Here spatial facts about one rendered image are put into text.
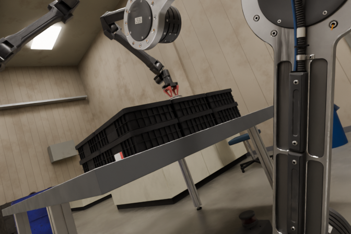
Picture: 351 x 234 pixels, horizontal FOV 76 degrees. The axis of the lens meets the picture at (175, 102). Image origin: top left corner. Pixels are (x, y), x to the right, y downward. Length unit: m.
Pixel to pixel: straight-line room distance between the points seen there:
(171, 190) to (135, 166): 2.72
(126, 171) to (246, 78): 4.13
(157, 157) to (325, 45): 0.36
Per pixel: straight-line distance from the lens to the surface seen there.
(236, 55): 4.54
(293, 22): 0.49
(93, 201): 6.76
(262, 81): 4.32
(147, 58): 1.53
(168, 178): 3.12
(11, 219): 7.36
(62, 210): 0.95
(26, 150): 8.82
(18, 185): 8.64
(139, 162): 0.41
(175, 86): 1.55
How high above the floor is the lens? 0.69
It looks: 10 degrees up
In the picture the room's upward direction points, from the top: 21 degrees counter-clockwise
